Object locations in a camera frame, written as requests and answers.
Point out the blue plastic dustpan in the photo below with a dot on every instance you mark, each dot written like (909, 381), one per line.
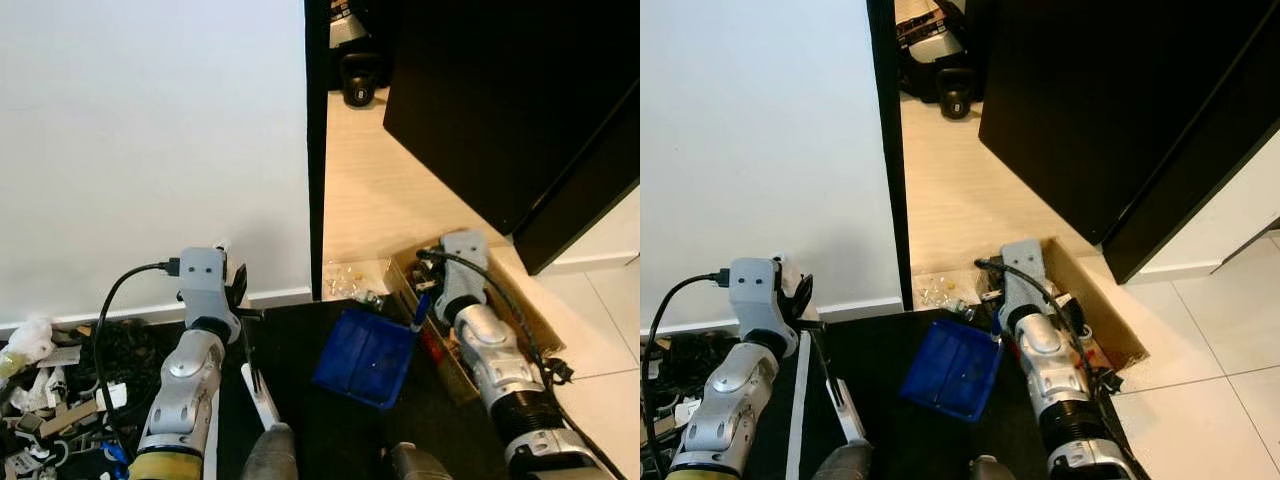
(950, 365)
(365, 355)

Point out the black and white hand broom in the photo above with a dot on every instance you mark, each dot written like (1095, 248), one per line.
(262, 400)
(850, 415)

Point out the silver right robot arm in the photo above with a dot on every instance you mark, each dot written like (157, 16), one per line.
(1045, 350)
(490, 350)

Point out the clear plastic packaging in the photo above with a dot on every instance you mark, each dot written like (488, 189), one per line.
(935, 290)
(350, 278)

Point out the open brown cardboard tray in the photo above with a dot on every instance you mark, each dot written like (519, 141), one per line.
(548, 338)
(1100, 310)

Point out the white tape strip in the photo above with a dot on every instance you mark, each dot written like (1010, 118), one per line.
(211, 450)
(797, 420)

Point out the grey robot right leg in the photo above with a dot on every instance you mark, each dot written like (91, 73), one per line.
(990, 470)
(415, 465)

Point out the black door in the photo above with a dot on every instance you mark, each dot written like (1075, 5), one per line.
(1080, 100)
(480, 100)

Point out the black kettlebell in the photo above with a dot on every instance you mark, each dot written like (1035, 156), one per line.
(360, 85)
(955, 98)

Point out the white plastic bag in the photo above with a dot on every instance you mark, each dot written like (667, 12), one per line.
(28, 340)

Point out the black grey exercise machine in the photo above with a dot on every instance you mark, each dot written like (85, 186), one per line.
(348, 25)
(930, 40)

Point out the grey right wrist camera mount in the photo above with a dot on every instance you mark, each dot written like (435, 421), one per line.
(1022, 265)
(465, 265)

